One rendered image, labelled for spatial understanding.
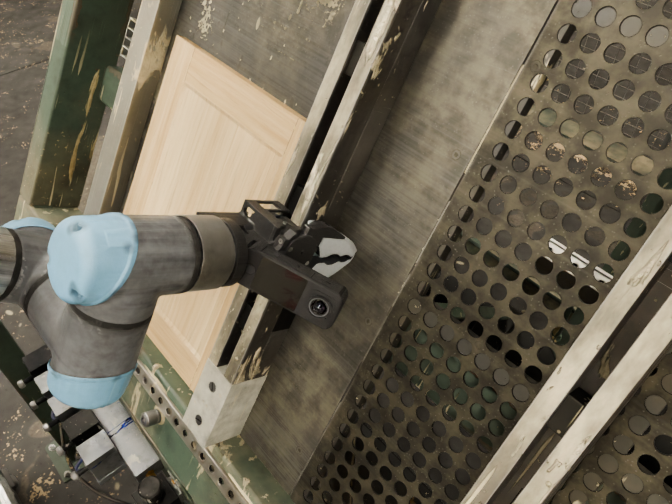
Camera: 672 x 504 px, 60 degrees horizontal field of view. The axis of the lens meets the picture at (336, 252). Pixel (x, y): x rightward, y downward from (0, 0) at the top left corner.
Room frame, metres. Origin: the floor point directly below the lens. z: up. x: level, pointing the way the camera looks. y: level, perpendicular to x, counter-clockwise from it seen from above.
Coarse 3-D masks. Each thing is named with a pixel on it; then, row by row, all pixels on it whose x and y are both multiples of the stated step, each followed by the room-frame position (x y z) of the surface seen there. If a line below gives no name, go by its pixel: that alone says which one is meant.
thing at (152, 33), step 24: (144, 0) 0.96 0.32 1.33; (168, 0) 0.95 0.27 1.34; (144, 24) 0.94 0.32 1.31; (168, 24) 0.94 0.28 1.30; (144, 48) 0.91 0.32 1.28; (144, 72) 0.90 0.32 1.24; (120, 96) 0.90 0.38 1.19; (144, 96) 0.89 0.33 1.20; (120, 120) 0.87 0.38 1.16; (144, 120) 0.88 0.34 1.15; (120, 144) 0.85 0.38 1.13; (96, 168) 0.86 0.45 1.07; (120, 168) 0.84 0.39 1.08; (96, 192) 0.83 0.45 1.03; (120, 192) 0.83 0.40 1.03
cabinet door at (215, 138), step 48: (192, 48) 0.87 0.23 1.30; (192, 96) 0.82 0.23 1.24; (240, 96) 0.75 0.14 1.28; (144, 144) 0.84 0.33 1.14; (192, 144) 0.77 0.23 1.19; (240, 144) 0.71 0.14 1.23; (288, 144) 0.66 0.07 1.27; (144, 192) 0.78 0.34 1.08; (192, 192) 0.72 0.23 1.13; (240, 192) 0.66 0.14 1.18; (192, 336) 0.56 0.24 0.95; (192, 384) 0.50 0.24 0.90
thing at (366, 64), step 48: (384, 0) 0.65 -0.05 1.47; (432, 0) 0.65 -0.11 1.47; (336, 48) 0.63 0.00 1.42; (384, 48) 0.60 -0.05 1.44; (336, 96) 0.61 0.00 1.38; (384, 96) 0.60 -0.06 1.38; (336, 144) 0.56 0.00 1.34; (288, 192) 0.56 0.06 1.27; (336, 192) 0.55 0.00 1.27; (240, 288) 0.51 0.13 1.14; (240, 336) 0.46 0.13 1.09; (240, 384) 0.43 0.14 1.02; (192, 432) 0.40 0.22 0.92; (240, 432) 0.42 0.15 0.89
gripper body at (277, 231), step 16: (256, 208) 0.48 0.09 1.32; (240, 224) 0.45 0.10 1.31; (256, 224) 0.46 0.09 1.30; (272, 224) 0.45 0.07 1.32; (288, 224) 0.48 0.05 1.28; (240, 240) 0.40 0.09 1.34; (256, 240) 0.43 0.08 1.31; (272, 240) 0.44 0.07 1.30; (288, 240) 0.43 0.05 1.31; (304, 240) 0.44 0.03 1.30; (240, 256) 0.39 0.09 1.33; (304, 256) 0.44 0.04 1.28; (240, 272) 0.38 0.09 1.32
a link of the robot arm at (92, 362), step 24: (48, 288) 0.35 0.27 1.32; (48, 312) 0.33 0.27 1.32; (72, 312) 0.31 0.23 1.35; (48, 336) 0.31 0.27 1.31; (72, 336) 0.30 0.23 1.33; (96, 336) 0.29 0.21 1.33; (120, 336) 0.30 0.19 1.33; (144, 336) 0.32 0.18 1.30; (72, 360) 0.29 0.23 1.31; (96, 360) 0.28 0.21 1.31; (120, 360) 0.29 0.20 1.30; (48, 384) 0.28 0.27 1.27; (72, 384) 0.27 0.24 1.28; (96, 384) 0.28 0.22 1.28; (120, 384) 0.29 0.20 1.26; (96, 408) 0.27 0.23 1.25
